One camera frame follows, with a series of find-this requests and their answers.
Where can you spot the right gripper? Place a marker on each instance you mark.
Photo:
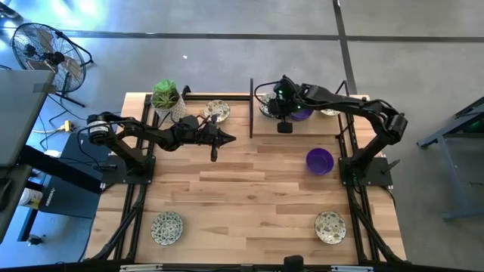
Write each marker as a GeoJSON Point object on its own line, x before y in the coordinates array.
{"type": "Point", "coordinates": [284, 104]}

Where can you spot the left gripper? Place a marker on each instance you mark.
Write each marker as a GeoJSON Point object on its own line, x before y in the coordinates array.
{"type": "Point", "coordinates": [206, 134]}

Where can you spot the teal leaf-pattern ceramic bowl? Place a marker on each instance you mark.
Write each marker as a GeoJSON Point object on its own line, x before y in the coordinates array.
{"type": "Point", "coordinates": [264, 107]}
{"type": "Point", "coordinates": [166, 227]}

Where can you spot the blue-violet plastic mini bowl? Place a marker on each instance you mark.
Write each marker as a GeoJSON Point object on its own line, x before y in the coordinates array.
{"type": "Point", "coordinates": [320, 162]}
{"type": "Point", "coordinates": [304, 115]}

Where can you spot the yellow pear-pattern ceramic bowl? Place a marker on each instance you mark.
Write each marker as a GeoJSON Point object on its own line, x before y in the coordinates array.
{"type": "Point", "coordinates": [332, 112]}
{"type": "Point", "coordinates": [330, 227]}
{"type": "Point", "coordinates": [218, 107]}

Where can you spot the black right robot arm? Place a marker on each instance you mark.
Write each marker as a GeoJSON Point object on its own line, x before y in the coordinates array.
{"type": "Point", "coordinates": [363, 107]}

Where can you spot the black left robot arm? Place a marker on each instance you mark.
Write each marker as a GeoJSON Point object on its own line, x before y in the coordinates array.
{"type": "Point", "coordinates": [151, 134]}

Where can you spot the raised wooden platform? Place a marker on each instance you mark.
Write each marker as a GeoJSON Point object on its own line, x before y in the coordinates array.
{"type": "Point", "coordinates": [321, 126]}

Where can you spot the white patterned plant pot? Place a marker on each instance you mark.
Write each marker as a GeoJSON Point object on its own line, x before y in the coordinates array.
{"type": "Point", "coordinates": [174, 113]}

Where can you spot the green succulent plant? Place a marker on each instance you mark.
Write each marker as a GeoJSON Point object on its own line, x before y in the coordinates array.
{"type": "Point", "coordinates": [165, 92]}

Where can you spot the small black object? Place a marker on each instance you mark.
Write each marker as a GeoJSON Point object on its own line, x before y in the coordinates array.
{"type": "Point", "coordinates": [293, 263]}

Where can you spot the black cabinet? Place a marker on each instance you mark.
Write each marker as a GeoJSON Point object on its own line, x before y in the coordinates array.
{"type": "Point", "coordinates": [75, 189]}

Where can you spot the black desk crossbar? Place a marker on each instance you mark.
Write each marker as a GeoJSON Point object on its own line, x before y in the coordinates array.
{"type": "Point", "coordinates": [60, 170]}

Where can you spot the blue-grey metal stand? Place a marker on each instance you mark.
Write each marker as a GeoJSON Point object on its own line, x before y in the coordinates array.
{"type": "Point", "coordinates": [452, 189]}

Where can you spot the black floor fan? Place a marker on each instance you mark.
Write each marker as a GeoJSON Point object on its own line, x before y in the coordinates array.
{"type": "Point", "coordinates": [49, 56]}

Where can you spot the white plastic container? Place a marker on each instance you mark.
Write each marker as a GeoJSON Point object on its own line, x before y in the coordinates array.
{"type": "Point", "coordinates": [30, 197]}

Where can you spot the grey desk top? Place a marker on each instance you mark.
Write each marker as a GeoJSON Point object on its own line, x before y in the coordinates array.
{"type": "Point", "coordinates": [19, 113]}

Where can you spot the dark grey side desk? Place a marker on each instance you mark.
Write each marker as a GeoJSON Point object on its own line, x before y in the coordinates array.
{"type": "Point", "coordinates": [20, 177]}

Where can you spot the black caster wheel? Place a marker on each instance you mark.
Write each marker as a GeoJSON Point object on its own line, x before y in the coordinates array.
{"type": "Point", "coordinates": [35, 240]}

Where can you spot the person's foot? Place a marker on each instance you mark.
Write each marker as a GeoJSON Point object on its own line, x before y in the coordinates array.
{"type": "Point", "coordinates": [8, 11]}

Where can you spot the black upright frame post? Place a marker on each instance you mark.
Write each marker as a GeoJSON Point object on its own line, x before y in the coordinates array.
{"type": "Point", "coordinates": [251, 113]}

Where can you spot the black aluminium table frame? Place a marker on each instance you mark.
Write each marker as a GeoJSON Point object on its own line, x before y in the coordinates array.
{"type": "Point", "coordinates": [227, 97]}

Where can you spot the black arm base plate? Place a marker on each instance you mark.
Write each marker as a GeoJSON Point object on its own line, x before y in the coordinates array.
{"type": "Point", "coordinates": [117, 177]}
{"type": "Point", "coordinates": [382, 179]}

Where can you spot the white frame label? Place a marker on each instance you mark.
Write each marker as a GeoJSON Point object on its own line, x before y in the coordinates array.
{"type": "Point", "coordinates": [351, 269]}
{"type": "Point", "coordinates": [141, 268]}

